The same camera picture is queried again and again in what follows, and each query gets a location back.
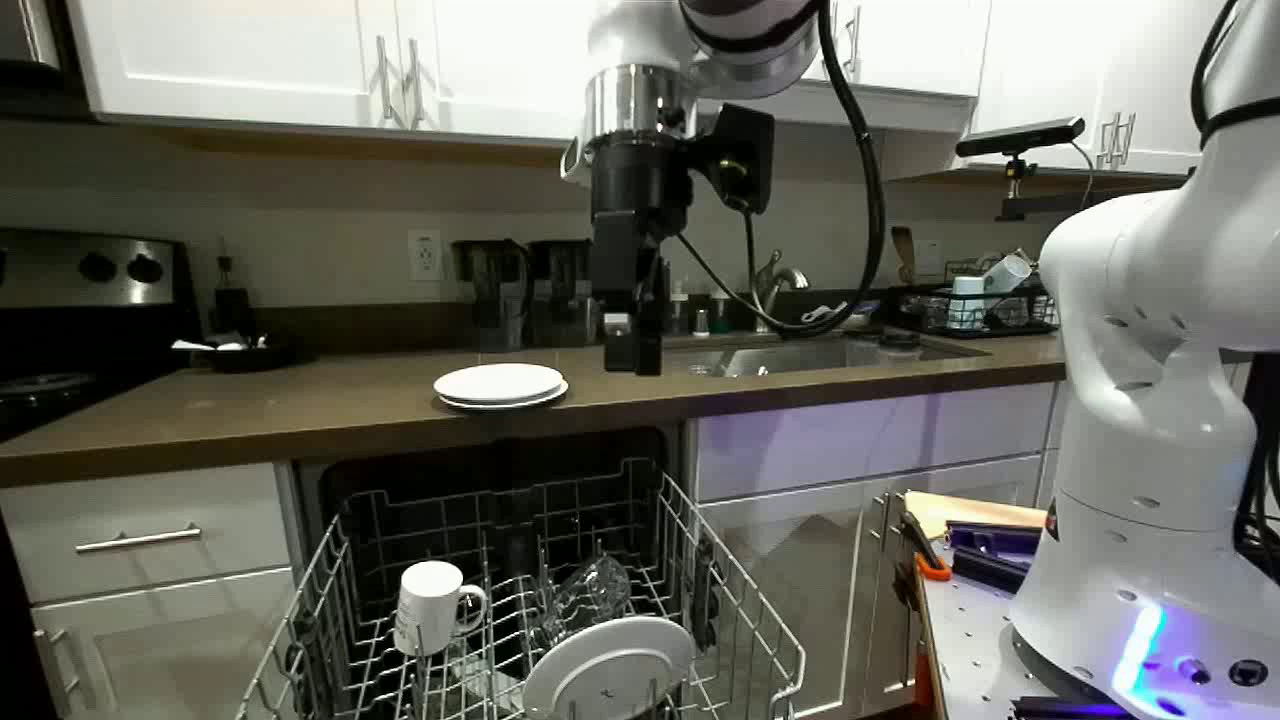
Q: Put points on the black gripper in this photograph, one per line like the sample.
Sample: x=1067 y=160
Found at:
x=631 y=186

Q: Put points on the white dinner plate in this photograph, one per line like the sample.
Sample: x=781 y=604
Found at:
x=606 y=675

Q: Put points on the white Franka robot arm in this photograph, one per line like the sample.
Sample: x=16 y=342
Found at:
x=1161 y=402

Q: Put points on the white ceramic plate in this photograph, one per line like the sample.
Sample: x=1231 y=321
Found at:
x=503 y=381
x=536 y=402

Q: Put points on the black countertop appliance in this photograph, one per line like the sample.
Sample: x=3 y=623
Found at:
x=562 y=285

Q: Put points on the chrome faucet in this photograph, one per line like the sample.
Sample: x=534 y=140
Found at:
x=778 y=285

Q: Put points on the black coffee maker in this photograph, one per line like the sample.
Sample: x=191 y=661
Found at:
x=491 y=285

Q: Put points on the steel kitchen sink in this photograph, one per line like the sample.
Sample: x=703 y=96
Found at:
x=812 y=353

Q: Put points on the clear drinking glass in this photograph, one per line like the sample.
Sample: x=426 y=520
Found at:
x=592 y=586

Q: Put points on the white sink base cabinet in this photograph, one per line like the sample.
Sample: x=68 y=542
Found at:
x=866 y=440

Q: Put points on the white mug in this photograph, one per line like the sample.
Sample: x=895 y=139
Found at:
x=430 y=601

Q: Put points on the dish drying rack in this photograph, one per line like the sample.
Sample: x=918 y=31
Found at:
x=974 y=302

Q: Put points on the wooden board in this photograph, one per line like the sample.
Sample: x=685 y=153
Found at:
x=974 y=508

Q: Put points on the dark bottle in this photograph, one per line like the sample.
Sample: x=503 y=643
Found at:
x=225 y=302

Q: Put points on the white corner upper cabinet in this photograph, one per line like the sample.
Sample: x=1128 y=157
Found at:
x=1053 y=64

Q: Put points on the white drawer front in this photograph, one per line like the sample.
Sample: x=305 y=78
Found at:
x=145 y=506

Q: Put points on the black steel stove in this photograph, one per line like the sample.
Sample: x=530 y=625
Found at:
x=83 y=321

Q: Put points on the white lower cabinet door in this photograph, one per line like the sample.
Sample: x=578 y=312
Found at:
x=175 y=652

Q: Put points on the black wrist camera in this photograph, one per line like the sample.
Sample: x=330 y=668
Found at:
x=741 y=157

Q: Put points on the white wall outlet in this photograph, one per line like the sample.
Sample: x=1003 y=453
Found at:
x=426 y=255

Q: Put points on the black camera on tripod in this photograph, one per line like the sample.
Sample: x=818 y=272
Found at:
x=1023 y=139

